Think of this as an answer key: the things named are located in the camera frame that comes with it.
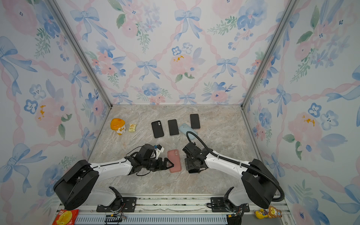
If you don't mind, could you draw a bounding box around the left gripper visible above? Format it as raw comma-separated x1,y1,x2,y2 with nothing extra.
143,157,174,172

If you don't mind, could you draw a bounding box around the pink phone case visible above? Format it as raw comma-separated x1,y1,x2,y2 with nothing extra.
167,150,182,173

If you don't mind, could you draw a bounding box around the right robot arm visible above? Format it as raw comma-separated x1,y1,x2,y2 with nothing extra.
182,142,279,212

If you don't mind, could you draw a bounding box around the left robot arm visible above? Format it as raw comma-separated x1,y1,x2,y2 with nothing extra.
53,144,174,212

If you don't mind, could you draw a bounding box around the black phone middle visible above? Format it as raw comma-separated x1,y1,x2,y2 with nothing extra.
168,119,179,136

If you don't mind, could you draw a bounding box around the black phone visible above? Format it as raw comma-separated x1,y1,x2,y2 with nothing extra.
168,119,179,136
190,114,201,129

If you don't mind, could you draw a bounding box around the light blue phone case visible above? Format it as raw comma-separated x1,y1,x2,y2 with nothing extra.
179,123,198,135

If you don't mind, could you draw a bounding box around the black phone far right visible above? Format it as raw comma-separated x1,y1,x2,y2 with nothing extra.
190,114,201,129

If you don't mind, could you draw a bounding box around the small yellow snack packet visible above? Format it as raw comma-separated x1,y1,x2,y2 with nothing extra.
128,124,137,133

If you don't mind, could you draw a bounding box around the orange lid yogurt cup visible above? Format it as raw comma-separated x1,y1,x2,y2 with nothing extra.
110,118,126,136

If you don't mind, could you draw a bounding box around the yellow and brown plush toy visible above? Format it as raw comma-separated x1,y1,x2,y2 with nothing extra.
255,206,282,219

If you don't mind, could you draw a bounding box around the red chip bag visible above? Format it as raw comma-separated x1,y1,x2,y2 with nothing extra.
52,210,79,225

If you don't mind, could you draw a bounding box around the black phone case with camera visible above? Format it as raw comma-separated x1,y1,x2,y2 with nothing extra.
151,121,164,138

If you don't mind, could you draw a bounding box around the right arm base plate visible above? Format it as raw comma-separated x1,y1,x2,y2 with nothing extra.
206,197,250,213

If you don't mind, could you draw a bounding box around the aluminium rail frame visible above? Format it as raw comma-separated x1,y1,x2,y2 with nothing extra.
75,195,295,225

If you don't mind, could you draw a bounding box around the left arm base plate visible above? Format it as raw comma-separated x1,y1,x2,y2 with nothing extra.
96,197,137,213

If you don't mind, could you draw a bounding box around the black corrugated cable hose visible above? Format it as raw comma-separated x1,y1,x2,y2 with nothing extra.
186,131,285,202

